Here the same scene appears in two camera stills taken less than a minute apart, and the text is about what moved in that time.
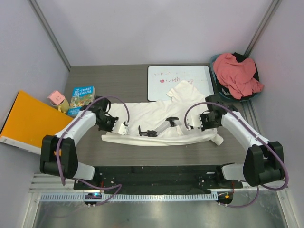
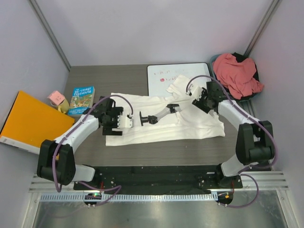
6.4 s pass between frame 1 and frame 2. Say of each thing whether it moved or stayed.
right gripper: moved
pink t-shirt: stayed
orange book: stayed
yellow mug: stayed
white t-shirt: moved
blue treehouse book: stayed
